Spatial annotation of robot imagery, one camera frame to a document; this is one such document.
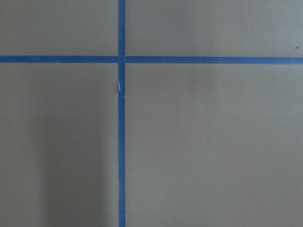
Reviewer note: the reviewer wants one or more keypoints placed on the blue tape line lengthwise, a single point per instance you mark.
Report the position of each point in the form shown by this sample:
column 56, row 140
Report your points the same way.
column 121, row 113

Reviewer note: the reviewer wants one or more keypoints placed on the blue tape line crosswise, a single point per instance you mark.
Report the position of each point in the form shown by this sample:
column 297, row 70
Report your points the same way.
column 150, row 59

